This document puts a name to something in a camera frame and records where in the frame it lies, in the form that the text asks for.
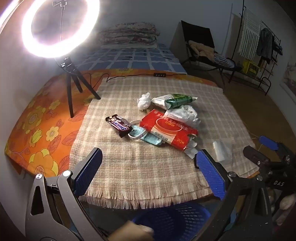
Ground clear plastic bag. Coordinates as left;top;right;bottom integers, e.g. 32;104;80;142
213;139;233;163

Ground small white crumpled wrapper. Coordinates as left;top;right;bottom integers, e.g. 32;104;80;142
137;92;152;110

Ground yellow box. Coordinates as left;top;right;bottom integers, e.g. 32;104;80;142
242;59;260;78

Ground white ring light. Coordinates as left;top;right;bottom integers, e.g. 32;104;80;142
21;0;100;58

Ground beige plaid fringed cloth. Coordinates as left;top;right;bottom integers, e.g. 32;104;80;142
69;75;260;210

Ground black power cable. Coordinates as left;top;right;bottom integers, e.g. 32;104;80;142
80;72;188;92

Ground orange floral sheet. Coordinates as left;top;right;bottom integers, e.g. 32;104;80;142
5;68;219;179

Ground wall poster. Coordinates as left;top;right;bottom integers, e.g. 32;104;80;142
279;61;296;105

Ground folded floral quilts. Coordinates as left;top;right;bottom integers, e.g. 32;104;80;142
97;22;160;47

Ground black tripod legs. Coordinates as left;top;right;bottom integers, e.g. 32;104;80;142
54;57;101;118

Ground white plastic bag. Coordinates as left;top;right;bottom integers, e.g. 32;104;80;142
164;105;201;128

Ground green and white milk pouch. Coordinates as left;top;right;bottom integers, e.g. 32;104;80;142
151;94;198;110

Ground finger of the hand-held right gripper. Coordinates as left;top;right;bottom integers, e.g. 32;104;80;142
243;146;271;172
259;136;292;158

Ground candy bar wrapper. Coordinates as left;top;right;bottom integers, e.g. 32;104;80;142
105;114;133;139

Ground red tissue packet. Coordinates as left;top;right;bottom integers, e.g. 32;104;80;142
139;109;199;152

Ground black folding chair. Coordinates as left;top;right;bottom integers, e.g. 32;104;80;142
180;20;243;90

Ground striped cloth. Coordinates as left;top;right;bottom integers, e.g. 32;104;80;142
213;54;235;69

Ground tan cardboard box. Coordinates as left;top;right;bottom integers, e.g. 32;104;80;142
109;220;154;241

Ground blue plastic basket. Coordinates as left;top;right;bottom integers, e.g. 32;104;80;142
132;202;222;241

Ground person's right hand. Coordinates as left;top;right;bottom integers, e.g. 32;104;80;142
272;189;296;226

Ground black metal clothes rack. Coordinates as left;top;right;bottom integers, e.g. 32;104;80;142
229;5;284;96

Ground white striped towel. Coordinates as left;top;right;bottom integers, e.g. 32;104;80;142
238;9;263;57

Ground beige fleece garment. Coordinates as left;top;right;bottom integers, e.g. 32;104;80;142
188;40;218;58

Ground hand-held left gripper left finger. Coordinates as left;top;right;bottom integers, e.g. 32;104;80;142
25;147;103;241

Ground blue checked bed sheet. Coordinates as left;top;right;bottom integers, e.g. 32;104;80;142
74;43;188;75

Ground dark jacket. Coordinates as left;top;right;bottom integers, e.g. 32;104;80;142
256;28;283;63

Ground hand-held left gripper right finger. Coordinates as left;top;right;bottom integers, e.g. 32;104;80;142
194;149;274;241

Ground grey board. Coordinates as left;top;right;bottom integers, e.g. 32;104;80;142
170;22;186;61

